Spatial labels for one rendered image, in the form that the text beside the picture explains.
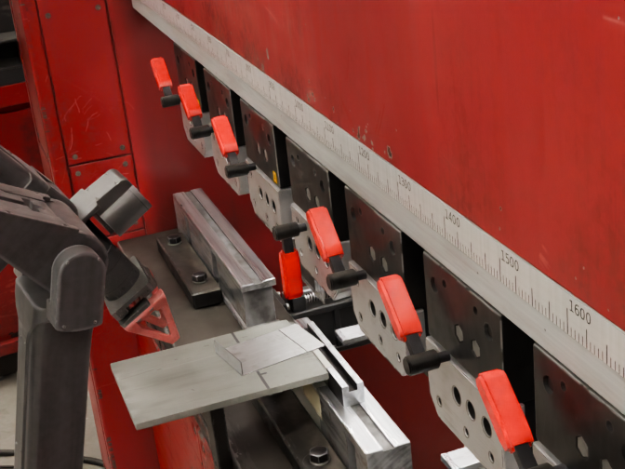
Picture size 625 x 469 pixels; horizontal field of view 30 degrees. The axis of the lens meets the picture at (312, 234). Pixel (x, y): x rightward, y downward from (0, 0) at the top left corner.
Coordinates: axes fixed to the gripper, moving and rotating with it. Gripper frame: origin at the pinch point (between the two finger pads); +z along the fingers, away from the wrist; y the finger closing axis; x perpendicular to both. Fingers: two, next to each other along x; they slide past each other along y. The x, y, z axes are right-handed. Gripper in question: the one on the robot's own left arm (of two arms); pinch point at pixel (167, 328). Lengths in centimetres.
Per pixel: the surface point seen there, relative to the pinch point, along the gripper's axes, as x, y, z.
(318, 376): -10.8, -9.9, 15.3
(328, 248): -22.0, -34.0, -10.9
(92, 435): 58, 161, 88
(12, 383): 73, 205, 78
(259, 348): -7.0, 0.9, 12.4
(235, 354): -4.0, 1.1, 10.5
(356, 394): -13.1, -14.5, 18.4
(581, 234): -34, -78, -23
